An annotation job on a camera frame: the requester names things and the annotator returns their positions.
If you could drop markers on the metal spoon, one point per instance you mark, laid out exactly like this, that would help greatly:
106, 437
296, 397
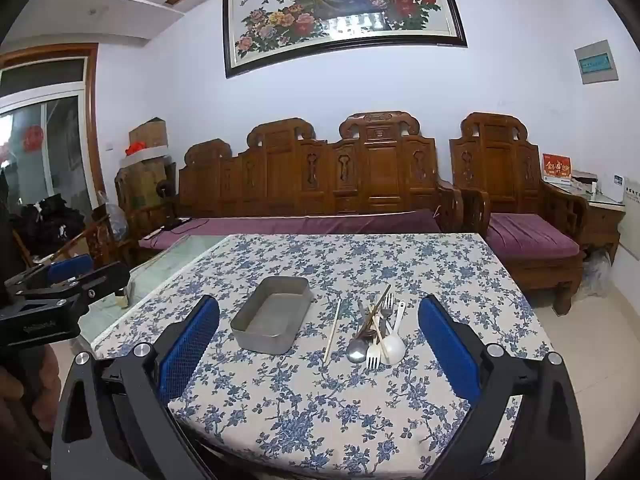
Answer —
357, 352

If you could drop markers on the wooden door frame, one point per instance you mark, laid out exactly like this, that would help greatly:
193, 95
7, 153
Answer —
92, 125

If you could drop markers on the white plastic ladle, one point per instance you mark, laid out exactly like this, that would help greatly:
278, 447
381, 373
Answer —
393, 350

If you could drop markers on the low wooden chair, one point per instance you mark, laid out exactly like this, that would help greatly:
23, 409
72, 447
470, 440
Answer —
95, 240

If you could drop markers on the purple armchair cushion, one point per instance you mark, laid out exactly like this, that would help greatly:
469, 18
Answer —
530, 237

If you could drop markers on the red door decoration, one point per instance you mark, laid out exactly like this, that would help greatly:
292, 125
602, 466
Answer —
33, 138

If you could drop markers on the person's left hand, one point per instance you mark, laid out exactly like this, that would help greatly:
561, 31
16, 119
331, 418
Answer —
46, 390

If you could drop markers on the red desk calendar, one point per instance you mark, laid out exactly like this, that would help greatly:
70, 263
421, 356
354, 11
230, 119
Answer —
556, 167

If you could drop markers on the sliding glass door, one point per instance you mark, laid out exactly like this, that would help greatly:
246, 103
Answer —
50, 155

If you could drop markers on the carved wooden armchair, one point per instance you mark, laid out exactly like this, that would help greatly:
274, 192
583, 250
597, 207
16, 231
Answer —
492, 160

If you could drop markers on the light wooden chopstick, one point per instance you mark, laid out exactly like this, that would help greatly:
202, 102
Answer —
332, 331

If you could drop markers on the small beige block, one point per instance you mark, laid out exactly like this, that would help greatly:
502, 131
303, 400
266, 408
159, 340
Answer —
120, 297

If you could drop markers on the clear plastic bag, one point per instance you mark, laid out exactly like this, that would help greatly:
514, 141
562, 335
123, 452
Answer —
114, 217

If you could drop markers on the white remote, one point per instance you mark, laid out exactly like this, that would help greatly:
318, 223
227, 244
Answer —
152, 234

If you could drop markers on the dark wooden chopstick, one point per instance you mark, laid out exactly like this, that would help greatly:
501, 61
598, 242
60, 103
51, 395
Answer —
379, 304

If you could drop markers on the blue floral tablecloth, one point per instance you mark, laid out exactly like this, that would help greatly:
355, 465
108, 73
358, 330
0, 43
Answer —
310, 410

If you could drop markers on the small black fan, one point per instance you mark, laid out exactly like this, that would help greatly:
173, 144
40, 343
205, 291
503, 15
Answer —
165, 190

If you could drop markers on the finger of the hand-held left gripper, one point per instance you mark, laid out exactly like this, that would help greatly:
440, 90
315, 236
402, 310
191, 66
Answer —
102, 280
70, 266

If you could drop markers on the pile of black bags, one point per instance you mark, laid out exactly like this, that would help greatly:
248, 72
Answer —
50, 225

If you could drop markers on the carved wooden sofa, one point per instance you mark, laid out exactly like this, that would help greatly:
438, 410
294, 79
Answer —
300, 175

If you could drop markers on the flat white box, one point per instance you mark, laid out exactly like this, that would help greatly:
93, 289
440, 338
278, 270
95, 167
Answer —
147, 156

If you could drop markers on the crumpled plastic bag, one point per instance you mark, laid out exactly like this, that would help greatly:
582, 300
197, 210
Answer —
596, 275

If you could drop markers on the white plastic fork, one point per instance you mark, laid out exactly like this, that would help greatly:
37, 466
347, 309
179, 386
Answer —
373, 358

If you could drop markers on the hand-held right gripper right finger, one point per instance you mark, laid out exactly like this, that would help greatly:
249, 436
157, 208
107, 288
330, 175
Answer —
447, 350

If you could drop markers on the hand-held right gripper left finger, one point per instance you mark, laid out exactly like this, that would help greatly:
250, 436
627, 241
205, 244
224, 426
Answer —
187, 350

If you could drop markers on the framed peacock flower painting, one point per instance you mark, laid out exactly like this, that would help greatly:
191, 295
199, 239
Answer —
340, 10

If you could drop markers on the large brown cardboard box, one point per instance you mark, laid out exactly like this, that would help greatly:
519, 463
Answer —
142, 182

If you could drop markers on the rectangular metal tray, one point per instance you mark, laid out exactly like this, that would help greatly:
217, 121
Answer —
272, 317

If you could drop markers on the metal fork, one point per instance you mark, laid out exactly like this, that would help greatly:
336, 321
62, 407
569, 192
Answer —
388, 301

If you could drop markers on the white tabletop device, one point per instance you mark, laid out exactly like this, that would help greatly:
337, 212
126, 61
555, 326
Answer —
617, 189

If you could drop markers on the grey electrical panel box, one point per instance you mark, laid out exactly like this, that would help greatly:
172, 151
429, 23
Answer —
596, 62

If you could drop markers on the orange red bundle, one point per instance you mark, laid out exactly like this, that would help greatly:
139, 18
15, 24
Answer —
136, 148

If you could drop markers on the wooden side table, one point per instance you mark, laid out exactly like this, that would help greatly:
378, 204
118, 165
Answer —
605, 225

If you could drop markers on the small brown cardboard box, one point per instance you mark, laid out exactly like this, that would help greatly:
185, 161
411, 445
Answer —
148, 132

